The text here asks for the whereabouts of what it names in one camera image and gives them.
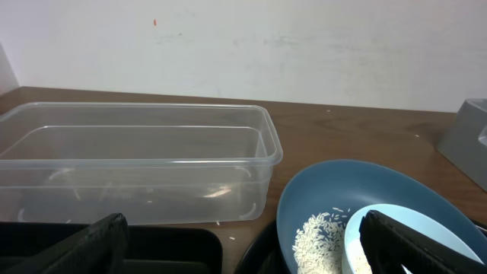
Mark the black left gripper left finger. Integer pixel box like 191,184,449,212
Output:
3,213,129,274

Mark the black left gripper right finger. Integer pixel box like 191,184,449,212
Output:
359,210,486,274

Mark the clear plastic waste bin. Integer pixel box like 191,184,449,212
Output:
1,102,283,225

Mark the grey dishwasher rack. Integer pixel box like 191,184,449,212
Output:
437,99,486,190

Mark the light blue small plate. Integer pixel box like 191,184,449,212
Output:
342,204,483,274

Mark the black rectangular tray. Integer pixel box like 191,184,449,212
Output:
1,222,222,274

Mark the white rice pile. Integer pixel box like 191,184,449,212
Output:
292,207,350,274

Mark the dark blue bowl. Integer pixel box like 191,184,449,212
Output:
276,159,486,273

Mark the round black tray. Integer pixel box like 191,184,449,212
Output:
235,217,290,273

